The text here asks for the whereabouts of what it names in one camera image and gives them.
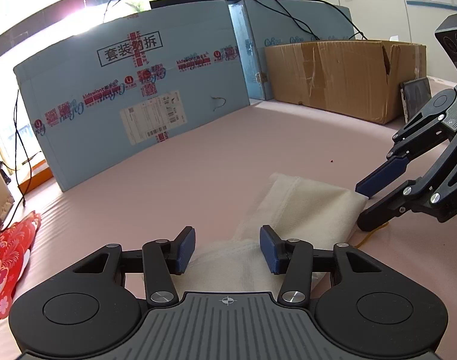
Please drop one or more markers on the large blue cardboard box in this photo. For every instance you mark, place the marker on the large blue cardboard box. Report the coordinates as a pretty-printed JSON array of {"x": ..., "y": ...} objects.
[{"x": 99, "y": 97}]

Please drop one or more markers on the red patterned bag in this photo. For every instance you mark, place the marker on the red patterned bag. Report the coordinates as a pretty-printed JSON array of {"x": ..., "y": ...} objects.
[{"x": 14, "y": 243}]

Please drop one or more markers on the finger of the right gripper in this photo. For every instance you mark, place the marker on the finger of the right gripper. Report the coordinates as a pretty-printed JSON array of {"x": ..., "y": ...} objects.
[
  {"x": 419, "y": 194},
  {"x": 401, "y": 157}
]

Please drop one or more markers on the black tablet leaning on box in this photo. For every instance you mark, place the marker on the black tablet leaning on box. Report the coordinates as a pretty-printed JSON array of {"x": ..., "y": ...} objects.
[{"x": 414, "y": 94}]

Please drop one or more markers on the brown cardboard box on table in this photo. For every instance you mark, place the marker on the brown cardboard box on table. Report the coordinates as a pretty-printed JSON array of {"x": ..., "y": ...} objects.
[{"x": 360, "y": 79}]

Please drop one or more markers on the white fabric shopping bag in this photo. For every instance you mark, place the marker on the white fabric shopping bag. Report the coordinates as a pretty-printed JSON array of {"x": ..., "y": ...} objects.
[{"x": 294, "y": 207}]

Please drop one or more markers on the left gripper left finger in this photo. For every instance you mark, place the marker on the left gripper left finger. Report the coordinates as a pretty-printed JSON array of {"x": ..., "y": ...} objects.
[{"x": 161, "y": 260}]

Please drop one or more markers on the yellow rubber band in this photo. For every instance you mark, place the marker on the yellow rubber band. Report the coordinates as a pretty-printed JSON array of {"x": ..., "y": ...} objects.
[{"x": 370, "y": 235}]

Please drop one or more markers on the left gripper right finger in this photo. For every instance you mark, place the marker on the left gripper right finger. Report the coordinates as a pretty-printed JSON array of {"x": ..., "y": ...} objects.
[{"x": 292, "y": 258}]

